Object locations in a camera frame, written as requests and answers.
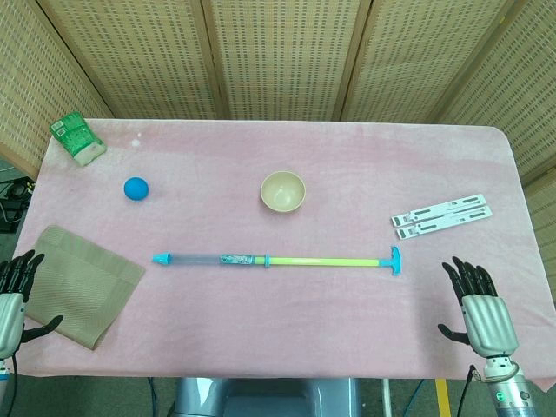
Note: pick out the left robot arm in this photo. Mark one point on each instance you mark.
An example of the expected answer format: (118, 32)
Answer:
(3, 369)

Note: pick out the green tissue pack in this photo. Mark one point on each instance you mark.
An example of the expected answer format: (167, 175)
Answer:
(78, 139)

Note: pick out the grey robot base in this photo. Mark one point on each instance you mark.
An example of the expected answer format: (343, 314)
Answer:
(265, 397)

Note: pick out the pink table cloth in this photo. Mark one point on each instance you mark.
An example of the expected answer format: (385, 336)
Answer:
(278, 326)

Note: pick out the white plastic strips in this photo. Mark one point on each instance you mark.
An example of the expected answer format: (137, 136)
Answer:
(441, 216)

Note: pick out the beige bowl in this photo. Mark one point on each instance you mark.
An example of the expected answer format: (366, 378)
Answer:
(282, 192)

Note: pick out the woven bamboo folding screen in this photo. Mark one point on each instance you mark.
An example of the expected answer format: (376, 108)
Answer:
(282, 56)

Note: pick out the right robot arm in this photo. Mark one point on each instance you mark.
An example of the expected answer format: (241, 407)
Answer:
(510, 391)

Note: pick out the blue ball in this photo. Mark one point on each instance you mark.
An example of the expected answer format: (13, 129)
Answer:
(136, 188)

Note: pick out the tan folded cloth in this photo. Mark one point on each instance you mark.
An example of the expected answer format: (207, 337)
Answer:
(87, 286)

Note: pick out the white table leg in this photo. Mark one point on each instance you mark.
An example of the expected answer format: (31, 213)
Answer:
(385, 397)

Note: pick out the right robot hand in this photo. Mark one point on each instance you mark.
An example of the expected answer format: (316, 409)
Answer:
(488, 321)

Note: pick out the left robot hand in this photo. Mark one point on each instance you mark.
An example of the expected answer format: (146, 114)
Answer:
(9, 319)

